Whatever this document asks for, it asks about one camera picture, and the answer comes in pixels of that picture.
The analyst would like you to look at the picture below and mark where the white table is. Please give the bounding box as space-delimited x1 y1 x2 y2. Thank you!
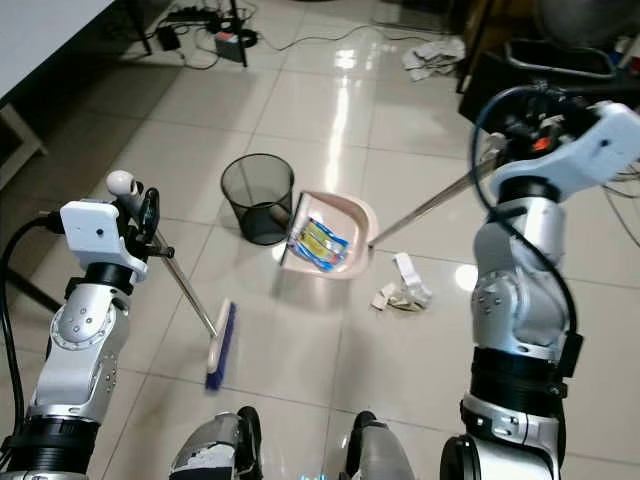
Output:
0 0 118 101

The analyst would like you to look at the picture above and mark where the crumpled brown paper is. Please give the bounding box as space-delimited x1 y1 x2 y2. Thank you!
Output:
370 282 434 314

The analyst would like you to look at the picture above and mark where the black power adapter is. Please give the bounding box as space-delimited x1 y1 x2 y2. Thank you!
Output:
155 27 182 54

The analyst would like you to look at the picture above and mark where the black mesh wastebasket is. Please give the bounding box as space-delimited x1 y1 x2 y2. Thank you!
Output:
221 153 296 247

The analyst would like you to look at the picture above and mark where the crumpled white cloth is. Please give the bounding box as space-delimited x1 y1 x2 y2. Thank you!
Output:
402 36 468 82

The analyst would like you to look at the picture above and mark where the thin white floor cable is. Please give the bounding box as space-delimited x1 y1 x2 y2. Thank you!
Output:
253 24 407 53

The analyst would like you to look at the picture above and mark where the black slanted table leg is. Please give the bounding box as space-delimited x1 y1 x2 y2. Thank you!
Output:
0 263 63 313

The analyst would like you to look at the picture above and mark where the pink long-handled dustpan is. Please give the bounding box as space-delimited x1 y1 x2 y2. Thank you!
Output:
278 150 503 282

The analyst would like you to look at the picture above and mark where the grey box with red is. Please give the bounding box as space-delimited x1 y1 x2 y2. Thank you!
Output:
214 30 257 64

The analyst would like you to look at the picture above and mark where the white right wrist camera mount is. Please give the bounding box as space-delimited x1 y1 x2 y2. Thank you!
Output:
490 100 640 198

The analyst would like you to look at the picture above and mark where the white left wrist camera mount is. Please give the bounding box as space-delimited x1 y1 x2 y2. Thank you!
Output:
60 199 150 282

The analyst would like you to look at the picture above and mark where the yellow blue snack packet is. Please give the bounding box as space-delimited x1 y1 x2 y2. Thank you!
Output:
287 215 350 274

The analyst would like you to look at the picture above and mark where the robot leg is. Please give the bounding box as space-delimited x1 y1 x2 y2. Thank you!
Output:
344 410 427 480
169 405 262 480

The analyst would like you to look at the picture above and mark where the robot left leg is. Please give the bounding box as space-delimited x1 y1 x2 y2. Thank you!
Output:
169 405 262 480

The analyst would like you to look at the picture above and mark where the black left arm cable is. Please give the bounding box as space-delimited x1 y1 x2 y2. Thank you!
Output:
0 212 66 471

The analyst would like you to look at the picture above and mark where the round grey fan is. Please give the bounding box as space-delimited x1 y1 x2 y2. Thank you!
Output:
534 0 640 50

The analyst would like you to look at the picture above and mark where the white low shelf unit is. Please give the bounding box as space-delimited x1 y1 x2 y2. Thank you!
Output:
0 100 50 188

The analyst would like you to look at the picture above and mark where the black power strip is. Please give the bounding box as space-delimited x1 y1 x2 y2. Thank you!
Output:
165 5 233 26

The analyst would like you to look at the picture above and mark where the black box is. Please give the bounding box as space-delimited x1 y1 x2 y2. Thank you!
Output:
457 38 640 131

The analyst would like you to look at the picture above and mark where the robot right leg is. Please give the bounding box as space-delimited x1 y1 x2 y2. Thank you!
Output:
344 410 427 480

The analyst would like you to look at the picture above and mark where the broom with blue bristles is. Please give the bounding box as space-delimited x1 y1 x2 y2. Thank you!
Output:
107 170 240 392

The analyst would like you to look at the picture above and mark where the white paper scrap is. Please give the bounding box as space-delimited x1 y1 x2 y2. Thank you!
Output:
393 252 422 291

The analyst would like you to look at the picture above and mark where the dark right arm cable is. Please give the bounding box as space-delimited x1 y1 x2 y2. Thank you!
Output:
469 83 583 341

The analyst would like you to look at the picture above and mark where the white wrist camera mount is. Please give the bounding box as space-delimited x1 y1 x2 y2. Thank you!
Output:
490 100 640 198
60 199 150 282

